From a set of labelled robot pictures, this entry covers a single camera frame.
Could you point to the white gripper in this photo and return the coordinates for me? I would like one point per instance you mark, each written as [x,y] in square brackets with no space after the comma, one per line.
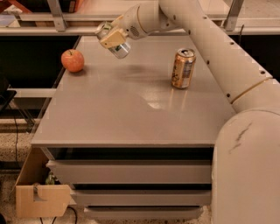
[130,22]

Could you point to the white green 7up can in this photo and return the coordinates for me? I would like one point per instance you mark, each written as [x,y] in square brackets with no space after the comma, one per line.
[120,51]

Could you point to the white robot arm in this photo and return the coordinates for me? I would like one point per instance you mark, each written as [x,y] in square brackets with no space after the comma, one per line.
[246,156]

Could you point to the orange soda can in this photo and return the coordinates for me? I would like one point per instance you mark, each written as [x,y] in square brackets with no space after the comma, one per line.
[183,68]

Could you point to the red apple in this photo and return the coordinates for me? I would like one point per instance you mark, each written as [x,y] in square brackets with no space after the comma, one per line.
[72,60]

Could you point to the grey drawer cabinet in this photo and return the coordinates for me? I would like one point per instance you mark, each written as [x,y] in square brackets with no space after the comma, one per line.
[127,109]

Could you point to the top grey drawer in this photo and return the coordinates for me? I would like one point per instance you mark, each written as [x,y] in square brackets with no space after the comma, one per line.
[131,171]

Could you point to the grey drawer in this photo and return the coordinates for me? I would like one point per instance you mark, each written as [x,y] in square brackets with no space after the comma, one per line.
[141,198]
[143,213]
[131,171]

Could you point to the green bottle in box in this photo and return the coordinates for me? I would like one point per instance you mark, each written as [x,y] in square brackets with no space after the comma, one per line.
[50,179]

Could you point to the middle grey drawer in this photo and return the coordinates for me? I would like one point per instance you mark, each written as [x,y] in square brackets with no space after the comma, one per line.
[141,198]

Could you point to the cardboard box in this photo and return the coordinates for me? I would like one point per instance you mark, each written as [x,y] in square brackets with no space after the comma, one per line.
[34,198]

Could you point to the bottom grey drawer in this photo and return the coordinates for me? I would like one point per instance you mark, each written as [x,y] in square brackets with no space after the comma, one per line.
[143,213]

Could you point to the metal frame railing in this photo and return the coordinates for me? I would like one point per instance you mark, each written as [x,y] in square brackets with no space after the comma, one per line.
[257,17]

